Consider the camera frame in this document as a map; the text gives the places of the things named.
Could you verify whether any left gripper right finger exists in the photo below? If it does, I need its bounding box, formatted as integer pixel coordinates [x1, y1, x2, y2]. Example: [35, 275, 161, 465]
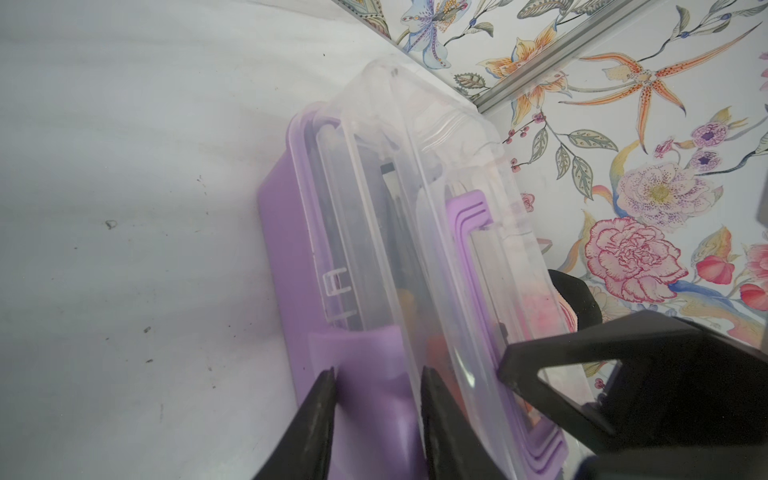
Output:
[420, 367, 505, 480]

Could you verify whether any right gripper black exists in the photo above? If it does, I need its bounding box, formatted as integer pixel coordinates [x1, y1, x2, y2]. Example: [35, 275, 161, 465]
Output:
[497, 312, 767, 479]

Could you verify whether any black round pad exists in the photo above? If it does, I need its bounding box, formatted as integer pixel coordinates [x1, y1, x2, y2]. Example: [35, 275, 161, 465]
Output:
[549, 269, 603, 332]

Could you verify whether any purple plastic tool box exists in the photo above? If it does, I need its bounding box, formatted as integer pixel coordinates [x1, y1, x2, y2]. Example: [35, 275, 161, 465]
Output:
[257, 58, 587, 479]

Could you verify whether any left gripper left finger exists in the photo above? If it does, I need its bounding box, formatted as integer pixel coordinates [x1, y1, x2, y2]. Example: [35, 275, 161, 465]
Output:
[253, 368, 338, 480]

